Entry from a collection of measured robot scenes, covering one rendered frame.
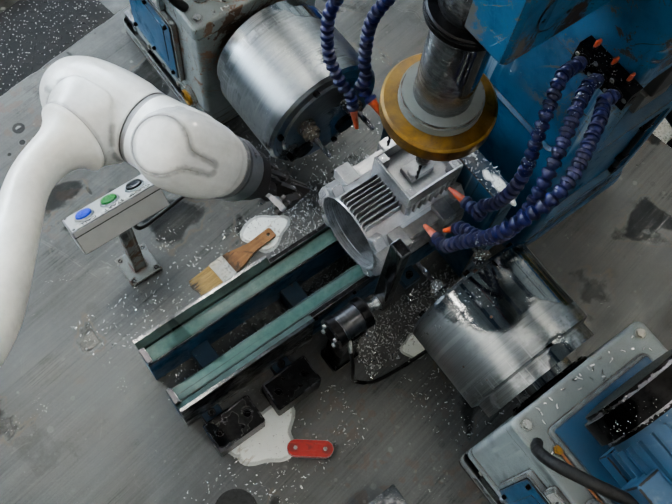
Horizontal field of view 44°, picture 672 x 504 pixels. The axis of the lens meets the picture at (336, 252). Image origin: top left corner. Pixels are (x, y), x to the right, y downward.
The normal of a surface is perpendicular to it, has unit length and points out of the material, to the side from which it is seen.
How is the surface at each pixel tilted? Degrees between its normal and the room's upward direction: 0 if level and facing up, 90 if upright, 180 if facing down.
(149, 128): 26
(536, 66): 90
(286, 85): 32
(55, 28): 0
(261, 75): 39
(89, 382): 0
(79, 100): 8
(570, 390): 0
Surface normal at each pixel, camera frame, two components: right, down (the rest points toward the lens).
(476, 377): -0.67, 0.29
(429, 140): 0.07, -0.38
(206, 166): 0.76, 0.44
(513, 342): -0.22, -0.17
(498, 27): -0.80, 0.53
